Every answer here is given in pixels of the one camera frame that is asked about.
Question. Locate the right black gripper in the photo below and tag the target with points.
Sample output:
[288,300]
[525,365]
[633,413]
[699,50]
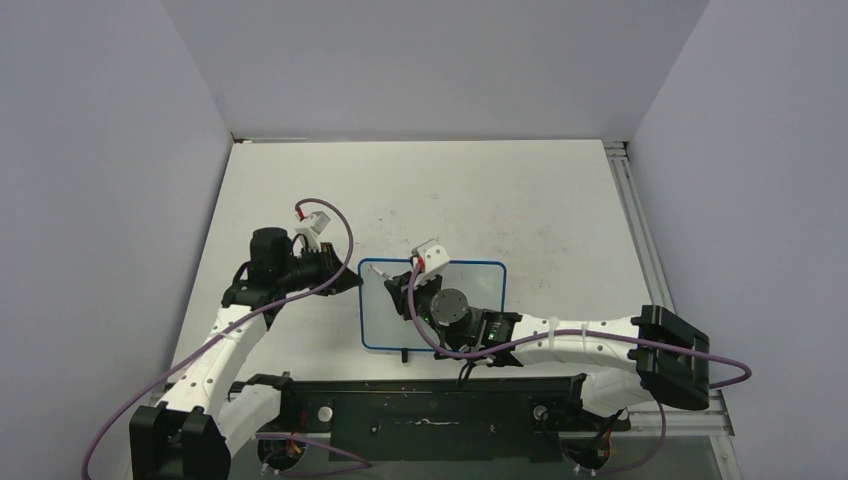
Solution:
[400,286]

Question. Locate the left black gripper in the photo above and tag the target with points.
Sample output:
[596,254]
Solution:
[329,266]

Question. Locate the red whiteboard marker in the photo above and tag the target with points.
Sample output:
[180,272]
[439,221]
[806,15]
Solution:
[379,272]

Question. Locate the blue framed whiteboard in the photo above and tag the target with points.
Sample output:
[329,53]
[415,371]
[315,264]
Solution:
[384,321]

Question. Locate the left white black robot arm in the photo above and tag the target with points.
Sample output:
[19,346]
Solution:
[193,432]

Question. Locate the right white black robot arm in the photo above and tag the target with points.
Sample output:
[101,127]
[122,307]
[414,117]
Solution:
[654,355]

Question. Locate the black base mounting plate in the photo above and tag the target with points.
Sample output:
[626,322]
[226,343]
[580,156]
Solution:
[439,420]

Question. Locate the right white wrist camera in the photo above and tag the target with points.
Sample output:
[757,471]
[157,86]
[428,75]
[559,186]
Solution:
[431,258]

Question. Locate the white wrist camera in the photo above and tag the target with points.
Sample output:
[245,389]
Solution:
[431,258]
[310,228]

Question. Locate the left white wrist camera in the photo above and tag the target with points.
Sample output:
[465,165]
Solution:
[310,228]

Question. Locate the aluminium frame rail right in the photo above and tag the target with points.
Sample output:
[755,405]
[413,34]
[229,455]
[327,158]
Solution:
[650,263]

